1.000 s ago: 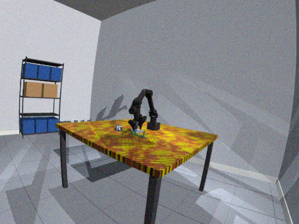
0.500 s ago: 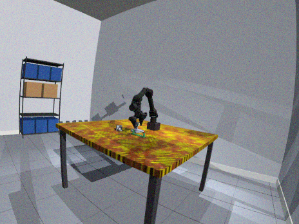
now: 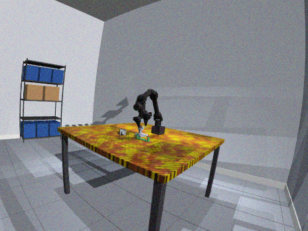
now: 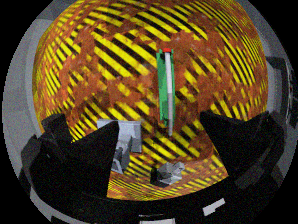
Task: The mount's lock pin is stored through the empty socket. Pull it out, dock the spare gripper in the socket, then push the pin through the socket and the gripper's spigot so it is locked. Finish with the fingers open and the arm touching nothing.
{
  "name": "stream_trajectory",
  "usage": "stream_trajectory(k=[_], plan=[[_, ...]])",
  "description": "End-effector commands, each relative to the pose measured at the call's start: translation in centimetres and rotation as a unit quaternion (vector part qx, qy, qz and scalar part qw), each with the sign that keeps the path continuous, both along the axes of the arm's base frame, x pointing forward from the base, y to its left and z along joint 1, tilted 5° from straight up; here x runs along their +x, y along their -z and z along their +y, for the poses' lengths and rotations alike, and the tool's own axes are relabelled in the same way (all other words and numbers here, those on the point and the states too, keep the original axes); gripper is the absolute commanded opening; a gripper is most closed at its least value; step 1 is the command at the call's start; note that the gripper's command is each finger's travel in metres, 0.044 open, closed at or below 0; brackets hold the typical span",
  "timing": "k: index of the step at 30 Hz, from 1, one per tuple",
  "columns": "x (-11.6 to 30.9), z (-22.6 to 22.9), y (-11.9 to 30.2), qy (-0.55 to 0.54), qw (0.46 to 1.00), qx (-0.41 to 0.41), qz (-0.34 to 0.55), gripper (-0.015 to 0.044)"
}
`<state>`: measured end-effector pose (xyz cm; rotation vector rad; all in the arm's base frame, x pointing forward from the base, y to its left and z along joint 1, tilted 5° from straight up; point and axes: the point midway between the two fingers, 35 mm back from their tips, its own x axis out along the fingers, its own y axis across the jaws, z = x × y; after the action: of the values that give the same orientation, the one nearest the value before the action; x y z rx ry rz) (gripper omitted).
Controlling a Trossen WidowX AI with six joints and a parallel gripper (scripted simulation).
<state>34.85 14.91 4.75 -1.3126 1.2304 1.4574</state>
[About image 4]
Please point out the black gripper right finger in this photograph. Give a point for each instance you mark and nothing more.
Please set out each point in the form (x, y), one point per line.
(232, 137)

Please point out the grey pin with red cap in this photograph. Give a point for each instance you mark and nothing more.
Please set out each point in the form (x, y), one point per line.
(168, 90)

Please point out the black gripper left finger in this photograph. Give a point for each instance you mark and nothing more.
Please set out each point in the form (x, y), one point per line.
(91, 157)

